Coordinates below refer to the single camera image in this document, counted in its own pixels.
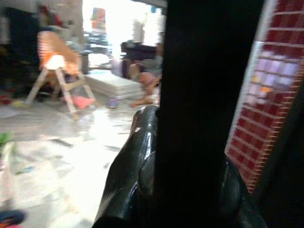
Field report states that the stack of white boards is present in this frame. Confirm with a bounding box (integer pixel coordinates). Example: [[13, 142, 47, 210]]
[[84, 70, 143, 100]]

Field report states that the blue and red slipper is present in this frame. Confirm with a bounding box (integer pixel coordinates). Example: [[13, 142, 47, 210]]
[[0, 209, 27, 228]]

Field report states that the colourful wall poster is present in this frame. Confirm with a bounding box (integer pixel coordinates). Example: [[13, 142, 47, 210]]
[[91, 7, 107, 31]]

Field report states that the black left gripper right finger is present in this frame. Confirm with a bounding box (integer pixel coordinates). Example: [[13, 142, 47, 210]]
[[222, 155, 270, 228]]

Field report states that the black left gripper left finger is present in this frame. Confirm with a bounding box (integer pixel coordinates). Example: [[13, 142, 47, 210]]
[[92, 105, 160, 228]]

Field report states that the green toy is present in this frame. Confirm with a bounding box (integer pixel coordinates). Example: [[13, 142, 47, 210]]
[[0, 131, 14, 148]]

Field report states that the small blue cup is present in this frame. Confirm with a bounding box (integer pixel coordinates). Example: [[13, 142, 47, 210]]
[[108, 97, 120, 109]]

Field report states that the pink cloth item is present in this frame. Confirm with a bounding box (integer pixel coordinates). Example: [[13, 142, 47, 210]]
[[70, 95, 96, 110]]

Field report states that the wooden high chair orange seat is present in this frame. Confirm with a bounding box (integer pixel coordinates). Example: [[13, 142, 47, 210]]
[[25, 30, 96, 121]]

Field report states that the dark low cabinet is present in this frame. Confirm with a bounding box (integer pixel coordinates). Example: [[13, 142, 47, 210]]
[[120, 41, 162, 79]]

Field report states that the seated person in grey shirt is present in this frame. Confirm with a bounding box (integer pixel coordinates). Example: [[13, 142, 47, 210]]
[[129, 44, 165, 107]]

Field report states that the white cylindrical container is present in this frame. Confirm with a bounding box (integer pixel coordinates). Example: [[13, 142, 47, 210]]
[[132, 19, 146, 44]]

